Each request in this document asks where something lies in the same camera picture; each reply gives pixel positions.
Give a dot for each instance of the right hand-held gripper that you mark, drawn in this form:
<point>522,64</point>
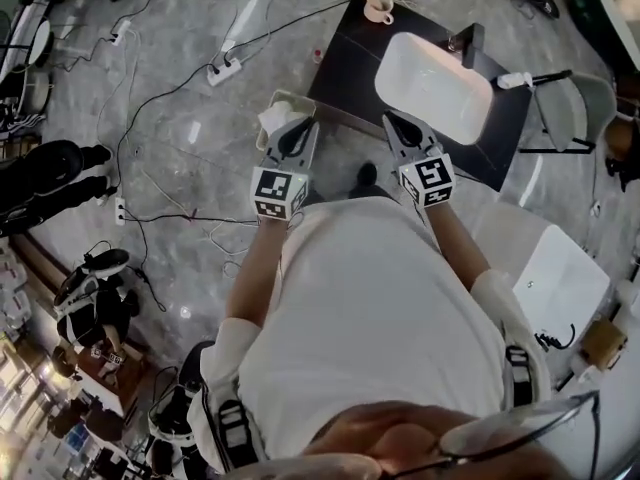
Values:
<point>431,178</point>

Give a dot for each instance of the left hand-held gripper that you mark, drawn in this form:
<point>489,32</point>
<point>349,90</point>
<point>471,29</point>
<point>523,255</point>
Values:
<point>272,188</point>

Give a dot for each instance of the cream plastic basket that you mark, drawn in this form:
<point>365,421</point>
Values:
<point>295,103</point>

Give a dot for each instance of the white towel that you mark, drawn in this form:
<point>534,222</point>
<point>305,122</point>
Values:
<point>275,117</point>

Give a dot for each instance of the white rectangular sink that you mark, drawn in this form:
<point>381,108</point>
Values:
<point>432,83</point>

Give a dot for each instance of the person's left forearm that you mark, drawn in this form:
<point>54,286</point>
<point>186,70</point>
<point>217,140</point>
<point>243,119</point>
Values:
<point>252,273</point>

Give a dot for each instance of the person's right forearm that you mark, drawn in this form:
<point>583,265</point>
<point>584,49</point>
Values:
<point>457,248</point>

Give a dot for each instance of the black sink cabinet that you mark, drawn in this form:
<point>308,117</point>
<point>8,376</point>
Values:
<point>350,63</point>

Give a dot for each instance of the person's black shoe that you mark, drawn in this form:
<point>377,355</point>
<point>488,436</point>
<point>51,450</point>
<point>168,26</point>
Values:
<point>367,174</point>

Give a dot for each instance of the small red white bottle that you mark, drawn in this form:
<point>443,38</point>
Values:
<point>317,56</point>

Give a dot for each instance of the white power strip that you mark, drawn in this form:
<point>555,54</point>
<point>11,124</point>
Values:
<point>225,72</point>
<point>120,211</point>
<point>121,33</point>

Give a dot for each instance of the black faucet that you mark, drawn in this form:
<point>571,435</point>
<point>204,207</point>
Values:
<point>472,45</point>

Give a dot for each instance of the white soap dispenser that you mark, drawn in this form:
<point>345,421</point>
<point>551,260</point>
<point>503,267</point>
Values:
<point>515,80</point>

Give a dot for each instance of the pink cup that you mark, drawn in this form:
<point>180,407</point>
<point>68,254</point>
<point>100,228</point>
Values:
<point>377,7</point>

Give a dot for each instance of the person's white shirt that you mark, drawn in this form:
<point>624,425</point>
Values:
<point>370,318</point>

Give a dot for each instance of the black and white robot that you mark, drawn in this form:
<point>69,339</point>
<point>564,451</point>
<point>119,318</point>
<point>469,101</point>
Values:
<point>172,408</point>
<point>92,308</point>

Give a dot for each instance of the round white table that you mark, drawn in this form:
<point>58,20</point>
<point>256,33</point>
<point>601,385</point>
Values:
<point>39,43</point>

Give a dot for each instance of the brown cardboard box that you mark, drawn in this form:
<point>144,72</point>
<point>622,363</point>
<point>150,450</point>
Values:
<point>602,343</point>

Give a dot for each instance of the person's face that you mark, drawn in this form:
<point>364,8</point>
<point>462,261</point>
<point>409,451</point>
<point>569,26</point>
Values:
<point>390,443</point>

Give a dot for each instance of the person's eyeglasses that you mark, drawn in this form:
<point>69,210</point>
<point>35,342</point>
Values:
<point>500,433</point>

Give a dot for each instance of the grey chair with black frame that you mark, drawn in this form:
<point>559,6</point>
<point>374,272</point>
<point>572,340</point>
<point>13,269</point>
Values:
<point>575,103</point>

